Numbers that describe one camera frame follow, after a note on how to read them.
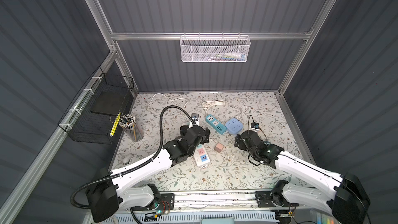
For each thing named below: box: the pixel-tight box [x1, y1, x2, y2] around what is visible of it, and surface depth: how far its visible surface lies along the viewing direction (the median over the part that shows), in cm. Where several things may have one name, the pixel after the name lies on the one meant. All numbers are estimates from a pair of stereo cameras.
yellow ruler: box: [109, 112, 122, 137], surface depth 71 cm
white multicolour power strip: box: [193, 144, 211, 167], surface depth 87 cm
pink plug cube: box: [214, 142, 225, 153], surface depth 92 cm
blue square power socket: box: [225, 117, 244, 135], surface depth 101 cm
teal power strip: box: [205, 114, 227, 135], surface depth 101 cm
